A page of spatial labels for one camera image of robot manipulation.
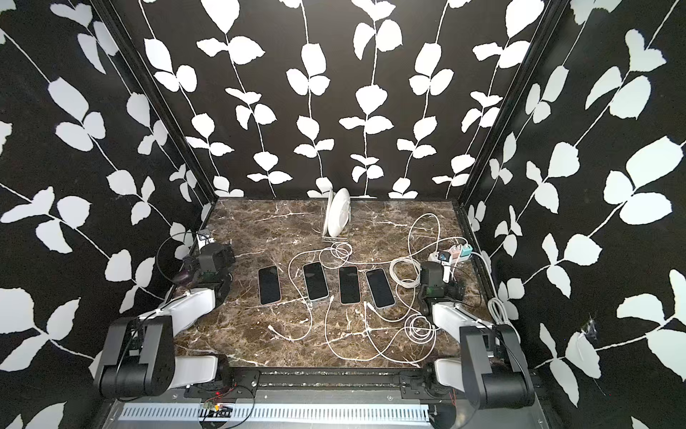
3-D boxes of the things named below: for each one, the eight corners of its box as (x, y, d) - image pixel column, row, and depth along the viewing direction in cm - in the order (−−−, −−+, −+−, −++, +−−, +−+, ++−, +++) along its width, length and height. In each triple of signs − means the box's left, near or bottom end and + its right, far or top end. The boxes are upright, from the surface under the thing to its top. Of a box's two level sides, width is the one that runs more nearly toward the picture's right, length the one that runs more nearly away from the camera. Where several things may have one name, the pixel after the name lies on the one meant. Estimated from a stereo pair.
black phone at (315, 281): (309, 302, 92) (308, 298, 89) (303, 269, 100) (301, 265, 97) (330, 296, 93) (329, 292, 91) (322, 265, 101) (321, 260, 99)
